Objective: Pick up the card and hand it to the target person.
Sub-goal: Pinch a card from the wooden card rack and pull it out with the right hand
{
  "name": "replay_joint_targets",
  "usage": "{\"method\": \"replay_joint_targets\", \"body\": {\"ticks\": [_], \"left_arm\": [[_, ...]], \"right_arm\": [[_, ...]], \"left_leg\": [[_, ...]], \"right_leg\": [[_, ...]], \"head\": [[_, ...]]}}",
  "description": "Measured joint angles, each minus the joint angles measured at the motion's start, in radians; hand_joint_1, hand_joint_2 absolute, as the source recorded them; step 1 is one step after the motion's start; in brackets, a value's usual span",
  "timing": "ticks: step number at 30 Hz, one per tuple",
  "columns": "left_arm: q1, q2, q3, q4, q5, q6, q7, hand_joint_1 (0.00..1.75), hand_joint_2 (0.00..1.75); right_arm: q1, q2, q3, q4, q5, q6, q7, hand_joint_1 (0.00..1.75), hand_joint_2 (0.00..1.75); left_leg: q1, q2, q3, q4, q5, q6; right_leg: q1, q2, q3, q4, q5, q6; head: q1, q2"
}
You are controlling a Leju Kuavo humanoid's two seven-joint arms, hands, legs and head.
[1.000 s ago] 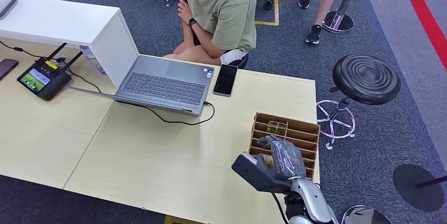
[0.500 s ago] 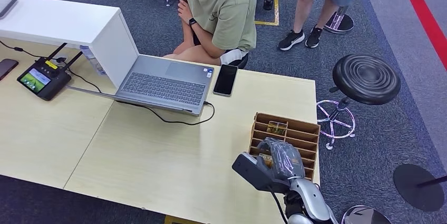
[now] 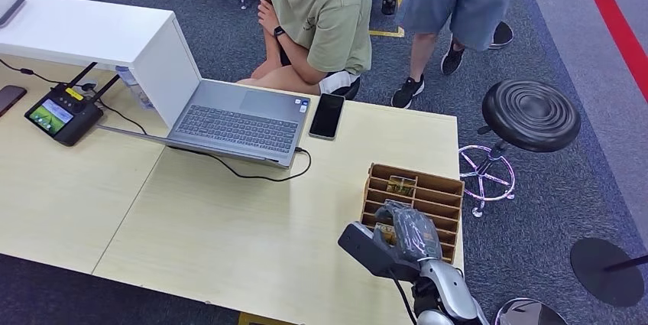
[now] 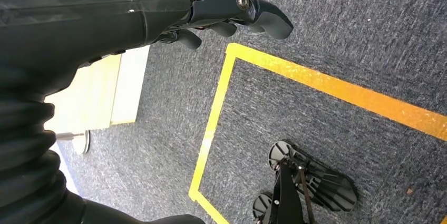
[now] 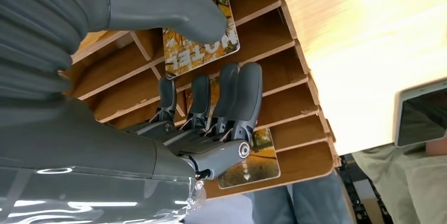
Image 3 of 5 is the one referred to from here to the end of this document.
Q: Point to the grey open laptop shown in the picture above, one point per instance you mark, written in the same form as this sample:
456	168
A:
238	127

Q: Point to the clear plastic water bottle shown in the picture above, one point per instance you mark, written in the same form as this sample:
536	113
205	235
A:
135	88

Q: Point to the black round pole base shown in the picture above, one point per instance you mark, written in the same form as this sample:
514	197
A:
602	272

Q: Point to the black remote controller with screen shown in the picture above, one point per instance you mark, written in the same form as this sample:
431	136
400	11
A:
66	120

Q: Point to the yellow brown card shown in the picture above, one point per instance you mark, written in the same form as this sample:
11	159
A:
386	234

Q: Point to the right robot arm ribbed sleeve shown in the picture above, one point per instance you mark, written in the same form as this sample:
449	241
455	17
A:
450	284

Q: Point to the wooden slotted card holder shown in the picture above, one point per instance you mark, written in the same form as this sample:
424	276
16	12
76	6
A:
435	196

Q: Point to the dark grey wrist camera box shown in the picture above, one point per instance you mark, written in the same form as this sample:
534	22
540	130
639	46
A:
369	252

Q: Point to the green printed card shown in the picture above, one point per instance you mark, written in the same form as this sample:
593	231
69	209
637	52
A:
402	186

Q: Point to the black seat chrome base stool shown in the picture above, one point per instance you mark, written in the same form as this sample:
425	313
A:
531	115

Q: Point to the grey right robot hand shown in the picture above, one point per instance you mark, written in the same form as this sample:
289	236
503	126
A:
415	234

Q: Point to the dark brown smartphone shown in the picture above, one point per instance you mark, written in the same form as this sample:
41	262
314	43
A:
9	97

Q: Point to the black wrist watch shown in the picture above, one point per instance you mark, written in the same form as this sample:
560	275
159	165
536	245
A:
279	32

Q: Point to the black smartphone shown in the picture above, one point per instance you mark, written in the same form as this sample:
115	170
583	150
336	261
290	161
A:
327	116

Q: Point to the white desk shelf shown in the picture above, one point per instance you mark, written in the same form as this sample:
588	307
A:
81	29

